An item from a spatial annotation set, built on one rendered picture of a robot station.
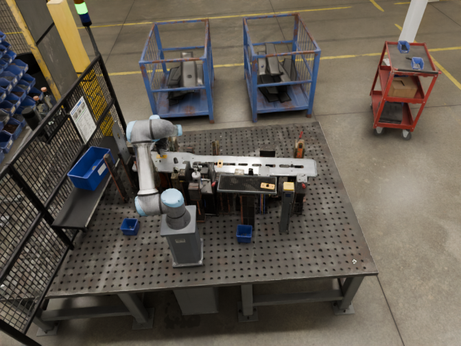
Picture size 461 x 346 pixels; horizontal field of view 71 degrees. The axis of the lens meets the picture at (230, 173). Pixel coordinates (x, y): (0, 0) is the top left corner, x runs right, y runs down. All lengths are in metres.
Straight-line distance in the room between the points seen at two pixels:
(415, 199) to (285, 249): 1.91
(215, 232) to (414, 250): 1.90
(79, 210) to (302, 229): 1.54
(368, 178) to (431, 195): 0.63
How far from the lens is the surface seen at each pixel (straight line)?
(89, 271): 2.48
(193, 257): 2.19
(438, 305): 3.25
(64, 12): 2.67
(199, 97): 4.72
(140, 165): 1.85
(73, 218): 2.35
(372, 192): 3.74
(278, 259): 2.27
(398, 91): 4.12
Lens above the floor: 2.68
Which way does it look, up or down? 46 degrees down
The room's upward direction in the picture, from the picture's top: 5 degrees counter-clockwise
